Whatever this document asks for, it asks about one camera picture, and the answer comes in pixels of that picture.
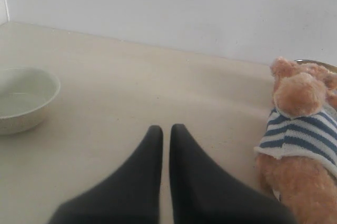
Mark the beige teddy bear striped sweater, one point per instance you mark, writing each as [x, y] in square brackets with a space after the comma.
[296, 157]

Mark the steel bowl of yellow grain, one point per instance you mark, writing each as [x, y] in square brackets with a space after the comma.
[327, 66]

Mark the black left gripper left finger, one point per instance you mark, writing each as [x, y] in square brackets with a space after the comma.
[130, 195]

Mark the pale green empty bowl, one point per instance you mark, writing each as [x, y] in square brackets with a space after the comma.
[26, 94]

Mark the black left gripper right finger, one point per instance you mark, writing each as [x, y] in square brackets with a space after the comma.
[202, 192]

